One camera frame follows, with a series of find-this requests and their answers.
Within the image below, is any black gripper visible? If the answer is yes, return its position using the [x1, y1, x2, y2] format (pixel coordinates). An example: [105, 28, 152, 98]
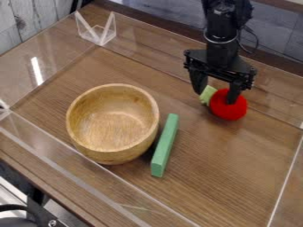
[183, 50, 256, 105]

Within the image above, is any red plush strawberry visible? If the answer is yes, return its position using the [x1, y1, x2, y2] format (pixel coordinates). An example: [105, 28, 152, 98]
[199, 85, 247, 121]

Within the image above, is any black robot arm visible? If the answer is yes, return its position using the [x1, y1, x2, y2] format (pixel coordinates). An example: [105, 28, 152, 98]
[183, 0, 256, 105]

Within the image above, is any green rectangular block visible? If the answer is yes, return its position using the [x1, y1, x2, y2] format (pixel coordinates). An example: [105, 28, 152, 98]
[151, 113, 179, 177]

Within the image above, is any wooden bowl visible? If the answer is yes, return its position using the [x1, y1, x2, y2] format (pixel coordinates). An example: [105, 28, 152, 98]
[67, 83, 160, 165]

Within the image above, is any clear acrylic tray wall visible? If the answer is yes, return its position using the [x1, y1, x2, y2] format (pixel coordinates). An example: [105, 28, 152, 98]
[0, 6, 303, 227]

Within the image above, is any black clamp bracket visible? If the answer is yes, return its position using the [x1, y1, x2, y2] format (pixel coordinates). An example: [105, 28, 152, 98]
[26, 198, 68, 227]

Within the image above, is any black cable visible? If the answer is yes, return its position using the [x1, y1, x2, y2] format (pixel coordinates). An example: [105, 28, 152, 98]
[0, 203, 33, 220]

